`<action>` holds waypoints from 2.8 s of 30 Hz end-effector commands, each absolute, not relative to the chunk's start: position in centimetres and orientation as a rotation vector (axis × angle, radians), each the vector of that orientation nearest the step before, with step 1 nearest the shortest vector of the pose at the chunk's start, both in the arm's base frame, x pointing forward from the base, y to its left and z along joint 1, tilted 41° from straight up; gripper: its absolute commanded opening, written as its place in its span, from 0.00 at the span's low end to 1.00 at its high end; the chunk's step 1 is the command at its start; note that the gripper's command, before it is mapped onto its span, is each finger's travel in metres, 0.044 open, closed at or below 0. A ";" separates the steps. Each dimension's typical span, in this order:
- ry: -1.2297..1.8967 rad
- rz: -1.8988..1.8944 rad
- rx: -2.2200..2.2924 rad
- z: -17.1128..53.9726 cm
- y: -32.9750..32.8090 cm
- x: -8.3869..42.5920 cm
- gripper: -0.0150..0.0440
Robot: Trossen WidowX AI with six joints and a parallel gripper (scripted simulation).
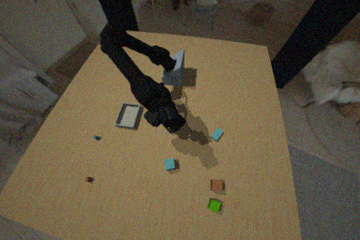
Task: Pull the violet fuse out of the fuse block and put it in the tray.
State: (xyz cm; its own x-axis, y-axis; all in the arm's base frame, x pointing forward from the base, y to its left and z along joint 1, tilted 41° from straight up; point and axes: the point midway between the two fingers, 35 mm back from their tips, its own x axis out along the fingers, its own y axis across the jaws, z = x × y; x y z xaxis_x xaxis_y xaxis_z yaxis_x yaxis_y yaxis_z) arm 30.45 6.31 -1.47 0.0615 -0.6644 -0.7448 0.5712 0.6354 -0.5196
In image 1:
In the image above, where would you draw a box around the brown cube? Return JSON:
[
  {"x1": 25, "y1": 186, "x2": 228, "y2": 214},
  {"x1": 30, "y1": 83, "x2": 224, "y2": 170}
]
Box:
[{"x1": 210, "y1": 180, "x2": 223, "y2": 192}]

